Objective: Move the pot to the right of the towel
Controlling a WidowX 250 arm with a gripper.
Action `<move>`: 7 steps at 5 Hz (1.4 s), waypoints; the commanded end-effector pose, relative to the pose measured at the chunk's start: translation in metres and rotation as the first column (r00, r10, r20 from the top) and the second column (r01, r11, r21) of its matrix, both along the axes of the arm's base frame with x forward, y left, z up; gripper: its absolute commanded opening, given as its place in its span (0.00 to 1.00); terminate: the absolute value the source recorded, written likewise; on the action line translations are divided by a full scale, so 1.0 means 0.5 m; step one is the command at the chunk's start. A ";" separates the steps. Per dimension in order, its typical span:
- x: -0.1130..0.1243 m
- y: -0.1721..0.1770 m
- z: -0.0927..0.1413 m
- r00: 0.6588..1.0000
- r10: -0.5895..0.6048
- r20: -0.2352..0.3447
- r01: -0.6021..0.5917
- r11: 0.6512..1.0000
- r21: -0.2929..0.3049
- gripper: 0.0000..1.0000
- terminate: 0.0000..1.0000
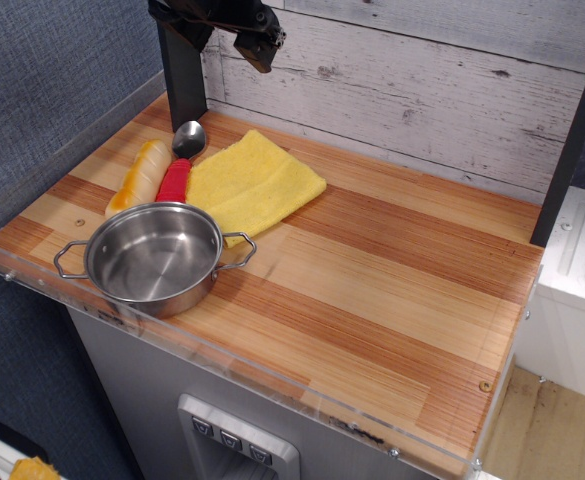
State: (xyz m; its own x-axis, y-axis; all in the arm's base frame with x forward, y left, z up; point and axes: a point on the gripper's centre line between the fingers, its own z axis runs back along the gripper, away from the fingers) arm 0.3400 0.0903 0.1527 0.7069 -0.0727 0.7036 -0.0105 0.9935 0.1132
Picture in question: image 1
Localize yellow object bottom left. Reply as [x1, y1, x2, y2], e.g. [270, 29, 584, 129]
[9, 457, 62, 480]

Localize white ridged side counter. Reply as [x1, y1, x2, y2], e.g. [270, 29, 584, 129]
[514, 187, 585, 395]

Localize toy bread loaf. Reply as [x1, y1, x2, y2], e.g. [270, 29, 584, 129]
[105, 139, 172, 218]

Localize silver dispenser button panel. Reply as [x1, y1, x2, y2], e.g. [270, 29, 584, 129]
[178, 394, 301, 479]

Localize dark support post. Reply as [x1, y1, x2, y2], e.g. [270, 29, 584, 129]
[530, 87, 585, 247]
[157, 22, 208, 132]

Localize spoon with red handle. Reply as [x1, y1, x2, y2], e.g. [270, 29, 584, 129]
[156, 121, 207, 203]

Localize clear acrylic table guard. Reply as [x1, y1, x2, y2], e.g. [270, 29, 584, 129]
[0, 96, 542, 479]

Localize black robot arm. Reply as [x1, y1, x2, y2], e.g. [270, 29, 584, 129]
[148, 0, 286, 74]

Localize yellow cloth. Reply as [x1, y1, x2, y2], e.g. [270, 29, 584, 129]
[186, 130, 327, 237]

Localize small stainless steel pot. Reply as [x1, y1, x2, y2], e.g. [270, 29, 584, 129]
[53, 202, 257, 319]

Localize dark right support post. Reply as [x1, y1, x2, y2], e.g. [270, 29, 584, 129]
[530, 87, 585, 247]

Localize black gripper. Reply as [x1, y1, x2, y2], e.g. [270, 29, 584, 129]
[208, 0, 286, 74]

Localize dark left support post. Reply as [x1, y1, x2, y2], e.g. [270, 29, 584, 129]
[157, 22, 208, 132]

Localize grey toy cabinet front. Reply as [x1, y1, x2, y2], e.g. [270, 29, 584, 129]
[70, 310, 428, 479]

